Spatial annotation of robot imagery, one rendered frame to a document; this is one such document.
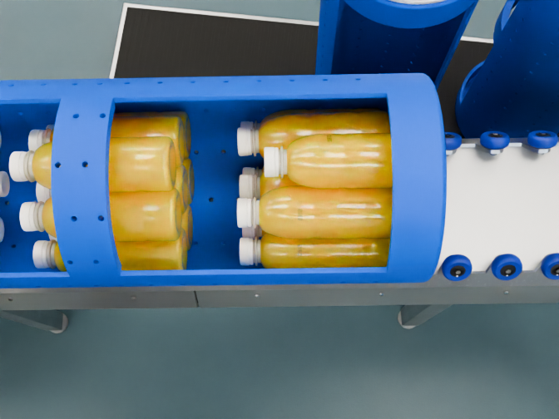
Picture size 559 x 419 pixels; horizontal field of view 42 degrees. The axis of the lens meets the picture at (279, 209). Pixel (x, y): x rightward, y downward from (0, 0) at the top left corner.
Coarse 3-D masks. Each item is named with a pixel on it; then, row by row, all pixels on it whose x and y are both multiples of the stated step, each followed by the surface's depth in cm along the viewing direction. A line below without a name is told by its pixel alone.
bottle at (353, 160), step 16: (304, 144) 91; (320, 144) 91; (336, 144) 91; (352, 144) 91; (368, 144) 91; (384, 144) 91; (288, 160) 92; (304, 160) 90; (320, 160) 90; (336, 160) 90; (352, 160) 90; (368, 160) 90; (384, 160) 90; (288, 176) 93; (304, 176) 91; (320, 176) 91; (336, 176) 91; (352, 176) 91; (368, 176) 91; (384, 176) 91
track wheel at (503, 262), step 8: (504, 256) 108; (512, 256) 108; (496, 264) 108; (504, 264) 108; (512, 264) 108; (520, 264) 108; (496, 272) 109; (504, 272) 109; (512, 272) 109; (520, 272) 109
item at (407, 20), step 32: (320, 0) 139; (352, 0) 119; (384, 0) 115; (448, 0) 114; (320, 32) 145; (352, 32) 176; (384, 32) 177; (416, 32) 170; (448, 32) 153; (320, 64) 155; (352, 64) 193; (384, 64) 192; (416, 64) 181; (448, 64) 150
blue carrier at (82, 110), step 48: (0, 96) 91; (48, 96) 91; (96, 96) 91; (144, 96) 90; (192, 96) 90; (240, 96) 90; (288, 96) 90; (336, 96) 90; (384, 96) 90; (432, 96) 89; (96, 144) 87; (192, 144) 112; (432, 144) 86; (96, 192) 86; (432, 192) 86; (48, 240) 111; (96, 240) 88; (432, 240) 88
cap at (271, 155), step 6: (270, 150) 92; (276, 150) 92; (270, 156) 92; (276, 156) 92; (270, 162) 92; (276, 162) 92; (270, 168) 92; (276, 168) 92; (270, 174) 93; (276, 174) 93
